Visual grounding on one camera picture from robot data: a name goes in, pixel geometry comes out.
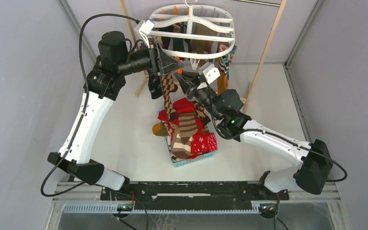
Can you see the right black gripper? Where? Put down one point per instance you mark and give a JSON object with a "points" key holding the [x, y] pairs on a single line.
{"points": [[189, 85]]}

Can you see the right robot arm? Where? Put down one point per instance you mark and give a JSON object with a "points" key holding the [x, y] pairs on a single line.
{"points": [[311, 163]]}

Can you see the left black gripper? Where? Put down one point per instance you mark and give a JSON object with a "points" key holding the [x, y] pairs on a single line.
{"points": [[160, 62]]}

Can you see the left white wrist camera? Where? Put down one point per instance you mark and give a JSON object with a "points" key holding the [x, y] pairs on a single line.
{"points": [[142, 31]]}

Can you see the navy santa sock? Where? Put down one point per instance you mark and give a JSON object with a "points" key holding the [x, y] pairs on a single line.
{"points": [[154, 85]]}

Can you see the red sock in basket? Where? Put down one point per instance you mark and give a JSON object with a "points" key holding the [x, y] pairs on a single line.
{"points": [[181, 106]]}

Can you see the brown argyle sock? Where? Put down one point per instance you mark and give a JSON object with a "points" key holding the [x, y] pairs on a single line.
{"points": [[168, 86]]}

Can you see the white slotted cable duct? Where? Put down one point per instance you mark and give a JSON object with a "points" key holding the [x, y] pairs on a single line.
{"points": [[91, 208]]}

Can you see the light blue plastic basket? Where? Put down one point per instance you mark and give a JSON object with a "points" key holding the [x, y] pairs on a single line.
{"points": [[178, 163]]}

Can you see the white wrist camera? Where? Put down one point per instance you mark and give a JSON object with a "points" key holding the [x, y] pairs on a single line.
{"points": [[209, 72], [142, 31]]}

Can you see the red snowflake sock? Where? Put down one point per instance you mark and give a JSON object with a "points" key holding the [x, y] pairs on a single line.
{"points": [[203, 143]]}

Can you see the mustard yellow hanging sock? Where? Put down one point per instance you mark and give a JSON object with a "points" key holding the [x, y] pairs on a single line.
{"points": [[222, 82]]}

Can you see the brown striped sock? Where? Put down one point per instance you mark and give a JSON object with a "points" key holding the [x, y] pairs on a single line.
{"points": [[182, 136]]}

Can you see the wooden hanger rack frame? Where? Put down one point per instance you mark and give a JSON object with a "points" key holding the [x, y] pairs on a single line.
{"points": [[255, 25]]}

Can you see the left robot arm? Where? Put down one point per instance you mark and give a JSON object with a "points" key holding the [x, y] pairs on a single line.
{"points": [[101, 88]]}

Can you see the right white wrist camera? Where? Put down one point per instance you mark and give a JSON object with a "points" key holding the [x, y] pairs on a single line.
{"points": [[209, 72]]}

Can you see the white round clip hanger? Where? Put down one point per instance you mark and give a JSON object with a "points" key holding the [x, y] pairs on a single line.
{"points": [[183, 34]]}

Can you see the orange sock toe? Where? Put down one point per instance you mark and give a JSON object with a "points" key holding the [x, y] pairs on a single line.
{"points": [[160, 129]]}

